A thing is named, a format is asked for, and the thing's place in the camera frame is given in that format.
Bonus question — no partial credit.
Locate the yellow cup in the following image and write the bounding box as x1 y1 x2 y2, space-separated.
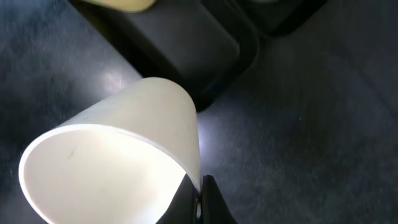
79 0 156 13

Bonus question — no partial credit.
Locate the white cup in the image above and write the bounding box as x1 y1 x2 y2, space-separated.
17 77 202 224

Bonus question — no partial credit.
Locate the black tray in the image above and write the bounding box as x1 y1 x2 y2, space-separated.
70 0 327 113

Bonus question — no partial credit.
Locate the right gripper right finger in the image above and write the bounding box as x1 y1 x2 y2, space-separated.
200 174 239 224

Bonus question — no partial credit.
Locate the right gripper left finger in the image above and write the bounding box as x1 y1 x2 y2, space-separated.
155 173 200 224

